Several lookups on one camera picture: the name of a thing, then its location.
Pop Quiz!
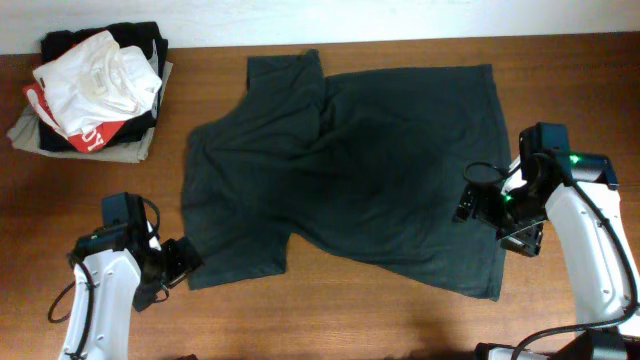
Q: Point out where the dark teal t-shirt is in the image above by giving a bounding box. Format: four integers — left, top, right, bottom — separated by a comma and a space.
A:
181, 50, 511, 300

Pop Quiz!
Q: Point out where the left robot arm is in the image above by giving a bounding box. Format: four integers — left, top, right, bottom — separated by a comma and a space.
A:
59, 192, 203, 359

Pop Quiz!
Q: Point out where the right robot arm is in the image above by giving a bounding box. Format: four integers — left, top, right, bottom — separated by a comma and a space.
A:
453, 123, 639, 360

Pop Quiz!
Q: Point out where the red and white folded shirt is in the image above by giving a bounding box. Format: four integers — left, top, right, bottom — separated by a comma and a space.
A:
22, 83, 125, 153

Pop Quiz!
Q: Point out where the grey folded shirt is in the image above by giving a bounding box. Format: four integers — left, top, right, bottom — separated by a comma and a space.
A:
6, 60, 174, 165

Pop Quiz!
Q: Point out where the black folded shirt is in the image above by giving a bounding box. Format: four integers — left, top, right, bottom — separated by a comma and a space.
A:
40, 22, 169, 147

